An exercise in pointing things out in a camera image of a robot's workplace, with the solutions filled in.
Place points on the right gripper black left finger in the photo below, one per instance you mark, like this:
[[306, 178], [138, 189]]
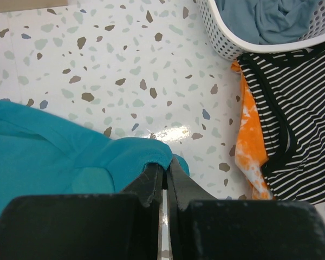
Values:
[[147, 186]]

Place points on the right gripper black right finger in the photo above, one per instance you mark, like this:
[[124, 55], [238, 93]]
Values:
[[184, 187]]

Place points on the wooden compartment organizer box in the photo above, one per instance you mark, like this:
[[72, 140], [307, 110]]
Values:
[[19, 5]]

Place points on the orange white tie-dye shirt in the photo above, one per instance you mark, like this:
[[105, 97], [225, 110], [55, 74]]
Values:
[[250, 153]]

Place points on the grey blue t shirt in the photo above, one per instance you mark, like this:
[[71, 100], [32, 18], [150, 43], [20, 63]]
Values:
[[267, 22]]

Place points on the black white striped shirt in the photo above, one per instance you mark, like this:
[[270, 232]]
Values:
[[289, 93]]

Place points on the teal t shirt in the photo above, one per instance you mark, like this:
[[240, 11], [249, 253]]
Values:
[[42, 154]]

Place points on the white plastic laundry basket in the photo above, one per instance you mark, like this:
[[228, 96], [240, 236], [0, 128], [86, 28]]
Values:
[[228, 46]]

